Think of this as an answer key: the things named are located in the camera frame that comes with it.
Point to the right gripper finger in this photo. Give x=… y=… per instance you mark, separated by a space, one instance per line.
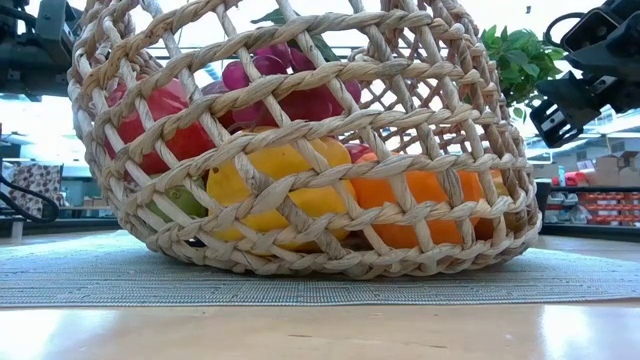
x=592 y=30
x=570 y=105

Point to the orange fruit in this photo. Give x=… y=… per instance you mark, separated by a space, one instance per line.
x=425 y=192

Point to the green pear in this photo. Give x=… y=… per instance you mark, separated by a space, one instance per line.
x=182 y=200

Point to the yellow bell pepper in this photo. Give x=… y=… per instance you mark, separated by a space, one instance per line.
x=270 y=165

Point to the purple grape bunch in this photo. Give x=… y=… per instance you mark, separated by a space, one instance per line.
x=305 y=105

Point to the green plant in black pot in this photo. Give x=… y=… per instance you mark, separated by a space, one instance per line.
x=525 y=65

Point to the cardboard box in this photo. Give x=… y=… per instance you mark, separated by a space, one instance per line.
x=617 y=170

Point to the patterned brown bag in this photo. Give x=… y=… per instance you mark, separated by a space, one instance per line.
x=35 y=187

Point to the grey woven placemat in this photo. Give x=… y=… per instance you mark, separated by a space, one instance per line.
x=100 y=280

